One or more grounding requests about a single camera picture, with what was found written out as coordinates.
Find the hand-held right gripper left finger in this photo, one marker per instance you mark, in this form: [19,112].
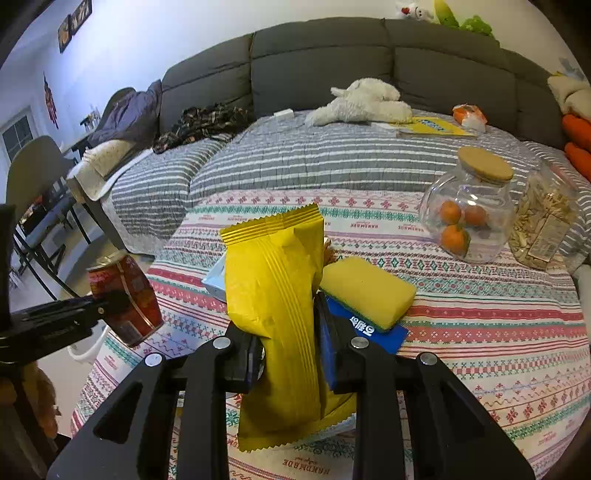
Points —
[240,362]

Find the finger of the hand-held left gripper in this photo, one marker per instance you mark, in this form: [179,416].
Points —
[69,310]

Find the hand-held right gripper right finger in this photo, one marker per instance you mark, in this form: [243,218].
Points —
[328,355]

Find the blue packet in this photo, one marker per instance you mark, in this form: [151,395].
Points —
[390,339]

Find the red drink can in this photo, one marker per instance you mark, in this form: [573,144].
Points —
[134,281]

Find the yellow snack packet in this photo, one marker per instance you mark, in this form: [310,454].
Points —
[272,295]

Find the yellow sponge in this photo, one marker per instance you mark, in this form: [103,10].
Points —
[369,288]

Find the patterned red green tablecloth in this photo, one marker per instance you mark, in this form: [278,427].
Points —
[461,323]

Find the grey chair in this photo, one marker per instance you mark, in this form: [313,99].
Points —
[37,170]

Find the cream dotted pillow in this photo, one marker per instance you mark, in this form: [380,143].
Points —
[104,161]

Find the orange tangerine with leaf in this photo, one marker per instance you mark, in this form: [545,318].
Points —
[454,240]

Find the side table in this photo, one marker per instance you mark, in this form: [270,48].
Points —
[85,138]

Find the window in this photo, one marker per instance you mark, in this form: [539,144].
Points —
[18,134]

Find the grey striped quilt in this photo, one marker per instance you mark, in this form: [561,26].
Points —
[300,161]

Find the purple jacket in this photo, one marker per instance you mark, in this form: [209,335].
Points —
[129,115]

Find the glass jar with cork lid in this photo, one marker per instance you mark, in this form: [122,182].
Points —
[480,184]

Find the dark plaid cloth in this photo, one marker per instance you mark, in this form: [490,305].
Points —
[203,122]

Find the small white box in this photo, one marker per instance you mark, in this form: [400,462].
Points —
[283,114]

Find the plastic jar of seeds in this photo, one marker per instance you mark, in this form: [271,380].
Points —
[540,221]

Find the yellow book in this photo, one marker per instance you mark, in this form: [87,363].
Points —
[434,127]

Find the white plush dog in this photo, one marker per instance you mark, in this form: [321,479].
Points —
[364,104]

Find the orange and white bag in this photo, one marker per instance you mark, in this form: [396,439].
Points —
[471,117]

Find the grey sofa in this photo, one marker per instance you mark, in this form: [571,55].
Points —
[323,50]

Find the small white plush toy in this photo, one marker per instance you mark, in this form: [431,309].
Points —
[413,10]

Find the cream fleece blanket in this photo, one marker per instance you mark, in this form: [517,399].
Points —
[572,94]

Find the red wall hanging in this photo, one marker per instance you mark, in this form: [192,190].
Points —
[51,101]

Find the framed wall picture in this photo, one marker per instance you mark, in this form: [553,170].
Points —
[81,14]
[64,33]

